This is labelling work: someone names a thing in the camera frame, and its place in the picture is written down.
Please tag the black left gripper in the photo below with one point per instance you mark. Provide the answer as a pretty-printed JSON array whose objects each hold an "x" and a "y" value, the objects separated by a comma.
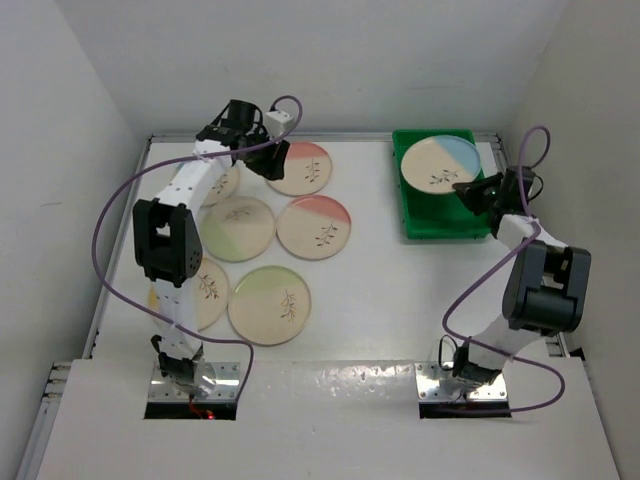
[{"x": 271, "y": 168}]

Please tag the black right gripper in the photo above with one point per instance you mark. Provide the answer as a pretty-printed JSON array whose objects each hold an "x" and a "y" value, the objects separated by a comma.
[{"x": 470, "y": 191}]

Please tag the cream plate blue section front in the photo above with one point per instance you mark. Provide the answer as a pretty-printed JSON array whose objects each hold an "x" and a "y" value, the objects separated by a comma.
[{"x": 433, "y": 165}]

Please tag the cream plate blue section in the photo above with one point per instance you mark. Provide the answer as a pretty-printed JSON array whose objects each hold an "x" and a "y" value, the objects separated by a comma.
[
  {"x": 433, "y": 165},
  {"x": 222, "y": 185}
]

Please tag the cream plate green section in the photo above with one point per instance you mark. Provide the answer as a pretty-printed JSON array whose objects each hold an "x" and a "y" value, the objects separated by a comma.
[
  {"x": 270, "y": 305},
  {"x": 238, "y": 229}
]

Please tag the cream plate pink section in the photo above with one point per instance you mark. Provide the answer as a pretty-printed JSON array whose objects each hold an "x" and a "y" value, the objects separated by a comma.
[
  {"x": 314, "y": 227},
  {"x": 307, "y": 170}
]

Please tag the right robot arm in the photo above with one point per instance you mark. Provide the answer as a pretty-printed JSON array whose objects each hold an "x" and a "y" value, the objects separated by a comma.
[{"x": 546, "y": 291}]

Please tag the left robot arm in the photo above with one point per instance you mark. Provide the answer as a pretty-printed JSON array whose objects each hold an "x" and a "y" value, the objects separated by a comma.
[{"x": 167, "y": 244}]

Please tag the cream plate blue section back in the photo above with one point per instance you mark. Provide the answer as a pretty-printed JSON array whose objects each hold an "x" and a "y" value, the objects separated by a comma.
[{"x": 222, "y": 185}]

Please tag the cream plate pink section back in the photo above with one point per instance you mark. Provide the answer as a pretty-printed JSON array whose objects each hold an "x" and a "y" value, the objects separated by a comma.
[{"x": 307, "y": 170}]

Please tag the cream plate yellow section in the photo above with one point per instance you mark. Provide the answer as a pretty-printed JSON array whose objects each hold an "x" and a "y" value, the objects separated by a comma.
[{"x": 207, "y": 294}]

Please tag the cream plate green section front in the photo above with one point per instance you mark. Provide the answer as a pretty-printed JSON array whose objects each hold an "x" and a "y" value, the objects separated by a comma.
[{"x": 270, "y": 305}]

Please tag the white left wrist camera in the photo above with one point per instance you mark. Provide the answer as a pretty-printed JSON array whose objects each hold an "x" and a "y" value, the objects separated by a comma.
[{"x": 277, "y": 122}]

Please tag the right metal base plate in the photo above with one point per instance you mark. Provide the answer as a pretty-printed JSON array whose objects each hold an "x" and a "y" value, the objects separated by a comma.
[{"x": 436, "y": 385}]

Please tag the metal base plate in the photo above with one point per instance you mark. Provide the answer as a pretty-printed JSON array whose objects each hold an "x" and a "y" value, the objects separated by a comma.
[
  {"x": 436, "y": 385},
  {"x": 216, "y": 382}
]

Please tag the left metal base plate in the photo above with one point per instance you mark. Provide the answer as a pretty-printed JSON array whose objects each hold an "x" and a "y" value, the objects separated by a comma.
[{"x": 216, "y": 382}]

